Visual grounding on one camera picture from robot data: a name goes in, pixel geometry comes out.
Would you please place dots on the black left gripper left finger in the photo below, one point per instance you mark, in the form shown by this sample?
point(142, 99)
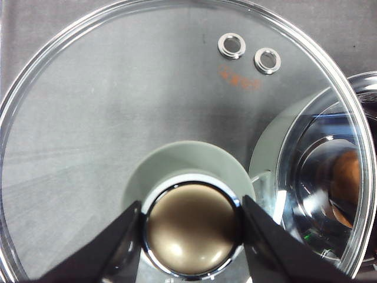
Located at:
point(112, 257)

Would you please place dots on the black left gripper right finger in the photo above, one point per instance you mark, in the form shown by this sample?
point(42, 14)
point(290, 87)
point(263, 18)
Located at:
point(274, 254)

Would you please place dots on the brown potato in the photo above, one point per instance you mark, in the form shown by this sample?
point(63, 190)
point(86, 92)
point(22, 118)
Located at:
point(345, 183)

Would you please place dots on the glass lid with green knob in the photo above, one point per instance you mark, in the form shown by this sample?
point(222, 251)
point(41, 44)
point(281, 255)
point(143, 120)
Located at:
point(186, 107)

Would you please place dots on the green electric steamer pot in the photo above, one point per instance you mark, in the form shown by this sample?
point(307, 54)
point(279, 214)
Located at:
point(315, 170)

